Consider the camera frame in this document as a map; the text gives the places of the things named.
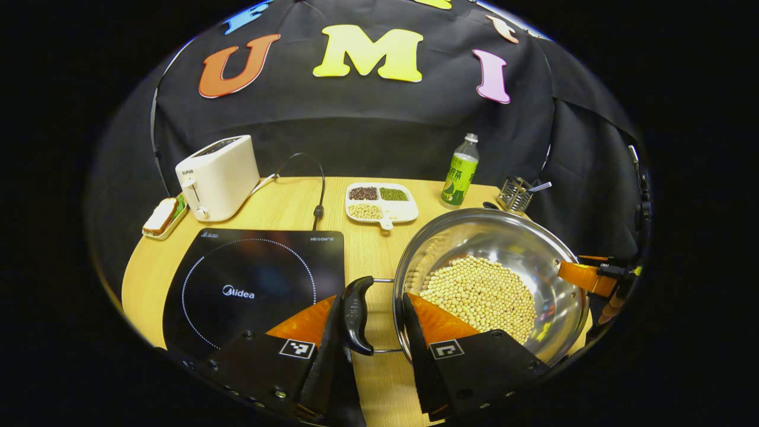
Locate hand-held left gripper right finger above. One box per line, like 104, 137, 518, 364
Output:
401, 291, 550, 422

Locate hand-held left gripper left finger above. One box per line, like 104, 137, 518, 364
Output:
193, 295, 368, 427

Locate stainless steel pot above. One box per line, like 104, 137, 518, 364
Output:
340, 208, 591, 367

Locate large pile of soybeans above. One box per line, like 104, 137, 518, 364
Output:
417, 255, 538, 345

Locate black induction cooktop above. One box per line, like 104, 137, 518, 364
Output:
161, 228, 346, 364

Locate white divided dish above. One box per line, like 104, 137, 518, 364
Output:
345, 182, 420, 231

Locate green label drink bottle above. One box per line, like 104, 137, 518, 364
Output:
440, 133, 480, 208

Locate small white plate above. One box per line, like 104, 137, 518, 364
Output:
141, 193, 190, 241

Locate white toaster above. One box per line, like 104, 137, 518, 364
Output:
175, 135, 261, 223

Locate toast sandwich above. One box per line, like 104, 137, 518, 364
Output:
143, 197, 178, 234

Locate black backdrop cloth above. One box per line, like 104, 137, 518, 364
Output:
89, 0, 653, 285

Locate wire mesh utensil holder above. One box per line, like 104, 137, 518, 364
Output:
496, 176, 535, 215

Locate black power cable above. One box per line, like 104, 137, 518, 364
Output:
275, 152, 327, 231

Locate white toaster cable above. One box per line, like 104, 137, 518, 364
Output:
251, 173, 280, 197

